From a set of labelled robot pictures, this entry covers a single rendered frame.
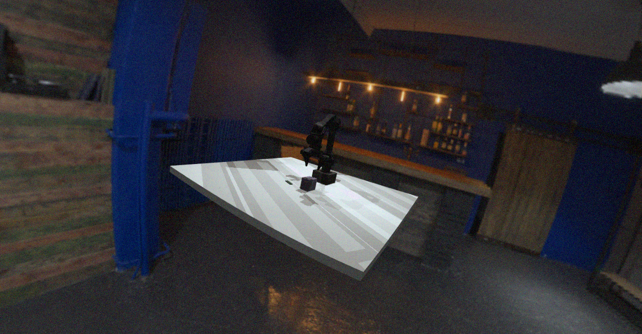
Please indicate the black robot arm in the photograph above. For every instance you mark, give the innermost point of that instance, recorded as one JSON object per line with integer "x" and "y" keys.
{"x": 316, "y": 136}

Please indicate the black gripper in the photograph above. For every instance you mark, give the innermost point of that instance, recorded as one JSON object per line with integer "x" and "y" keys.
{"x": 322, "y": 158}

